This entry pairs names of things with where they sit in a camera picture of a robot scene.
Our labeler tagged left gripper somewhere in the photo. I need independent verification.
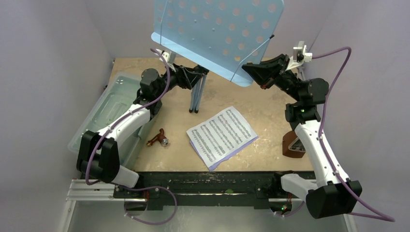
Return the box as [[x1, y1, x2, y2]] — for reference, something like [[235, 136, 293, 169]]
[[154, 63, 202, 99]]

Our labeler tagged light blue music stand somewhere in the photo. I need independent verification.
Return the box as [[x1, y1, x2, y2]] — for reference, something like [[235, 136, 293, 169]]
[[150, 0, 285, 114]]

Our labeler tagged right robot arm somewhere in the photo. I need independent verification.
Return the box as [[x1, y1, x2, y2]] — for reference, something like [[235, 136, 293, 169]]
[[242, 54, 362, 219]]

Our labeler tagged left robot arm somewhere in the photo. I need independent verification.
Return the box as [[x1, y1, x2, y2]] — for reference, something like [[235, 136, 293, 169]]
[[76, 65, 209, 198]]

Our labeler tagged white sheet music page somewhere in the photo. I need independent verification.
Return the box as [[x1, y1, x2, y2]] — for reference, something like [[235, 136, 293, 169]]
[[186, 106, 258, 148]]

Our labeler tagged brown capo clamp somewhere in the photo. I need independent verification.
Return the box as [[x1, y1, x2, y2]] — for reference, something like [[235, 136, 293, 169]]
[[146, 128, 169, 147]]

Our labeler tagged brown metronome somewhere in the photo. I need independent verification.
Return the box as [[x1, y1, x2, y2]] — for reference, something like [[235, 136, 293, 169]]
[[282, 130, 306, 159]]

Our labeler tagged clear plastic storage bin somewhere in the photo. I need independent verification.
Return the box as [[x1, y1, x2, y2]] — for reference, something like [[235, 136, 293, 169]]
[[68, 72, 156, 170]]

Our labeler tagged purple paper sheet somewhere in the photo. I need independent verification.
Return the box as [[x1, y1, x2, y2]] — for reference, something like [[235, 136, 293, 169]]
[[190, 136, 259, 171]]

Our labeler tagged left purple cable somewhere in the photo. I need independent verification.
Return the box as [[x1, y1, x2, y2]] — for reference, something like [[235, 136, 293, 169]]
[[85, 48, 179, 226]]

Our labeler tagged purple cable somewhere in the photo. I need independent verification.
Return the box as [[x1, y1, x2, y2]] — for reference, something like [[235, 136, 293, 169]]
[[85, 48, 179, 226], [274, 47, 395, 223]]

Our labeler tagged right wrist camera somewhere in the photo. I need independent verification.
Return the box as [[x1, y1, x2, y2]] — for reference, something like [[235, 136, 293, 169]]
[[286, 41, 313, 70]]

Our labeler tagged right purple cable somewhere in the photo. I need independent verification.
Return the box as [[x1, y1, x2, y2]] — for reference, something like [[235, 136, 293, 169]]
[[274, 47, 395, 223]]

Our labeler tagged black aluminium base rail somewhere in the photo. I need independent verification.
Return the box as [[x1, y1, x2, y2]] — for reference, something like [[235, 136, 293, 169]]
[[67, 171, 300, 213]]

